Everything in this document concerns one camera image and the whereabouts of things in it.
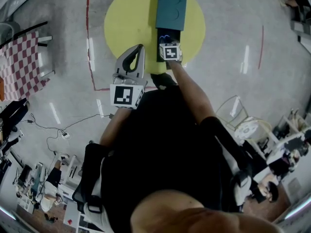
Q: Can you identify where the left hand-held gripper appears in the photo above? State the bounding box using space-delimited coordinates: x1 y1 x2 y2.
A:
109 44 148 110

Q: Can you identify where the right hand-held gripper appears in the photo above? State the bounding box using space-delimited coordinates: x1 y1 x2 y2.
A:
159 41 183 63

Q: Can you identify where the dark teal box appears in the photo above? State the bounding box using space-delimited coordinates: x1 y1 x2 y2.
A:
155 0 188 63

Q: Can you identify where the person's left forearm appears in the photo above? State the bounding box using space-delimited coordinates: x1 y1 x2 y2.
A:
99 107 133 147

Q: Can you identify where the person's right forearm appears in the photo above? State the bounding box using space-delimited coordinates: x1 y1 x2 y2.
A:
167 61 212 126

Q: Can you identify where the white shelf unit with items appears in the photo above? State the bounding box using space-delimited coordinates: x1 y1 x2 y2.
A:
266 108 311 179

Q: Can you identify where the person's shoe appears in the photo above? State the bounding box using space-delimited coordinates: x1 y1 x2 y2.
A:
150 73 178 90

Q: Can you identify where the round table yellow-green tablecloth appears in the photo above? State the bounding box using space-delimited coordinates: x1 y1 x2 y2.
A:
104 0 206 74

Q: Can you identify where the red floor tape line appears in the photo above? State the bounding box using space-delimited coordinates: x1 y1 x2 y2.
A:
86 0 111 92

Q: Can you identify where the person's black clothing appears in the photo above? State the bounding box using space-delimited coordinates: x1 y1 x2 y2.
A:
99 85 253 213

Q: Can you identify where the round patterned white cushion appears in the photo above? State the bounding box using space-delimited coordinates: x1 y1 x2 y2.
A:
234 119 260 140

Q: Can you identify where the table with red checkered cloth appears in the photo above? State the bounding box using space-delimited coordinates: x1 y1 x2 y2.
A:
0 31 51 101

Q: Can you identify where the pale green chair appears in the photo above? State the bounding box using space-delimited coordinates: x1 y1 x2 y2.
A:
0 20 56 79

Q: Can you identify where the person's face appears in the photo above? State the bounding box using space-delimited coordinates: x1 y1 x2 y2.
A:
130 189 282 233

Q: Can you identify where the black floor cable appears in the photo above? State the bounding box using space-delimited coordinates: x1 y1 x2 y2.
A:
23 113 115 155

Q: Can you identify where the wire frame chair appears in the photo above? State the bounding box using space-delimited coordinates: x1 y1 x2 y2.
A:
215 95 273 140

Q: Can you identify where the person's left black shoulder strap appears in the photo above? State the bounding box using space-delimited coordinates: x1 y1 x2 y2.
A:
72 143 115 215

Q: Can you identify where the person's black shoulder strap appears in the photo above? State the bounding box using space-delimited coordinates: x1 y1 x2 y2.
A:
200 116 253 206
72 143 115 215

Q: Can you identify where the person's right black shoulder strap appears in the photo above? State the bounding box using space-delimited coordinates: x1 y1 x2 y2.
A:
200 116 253 206

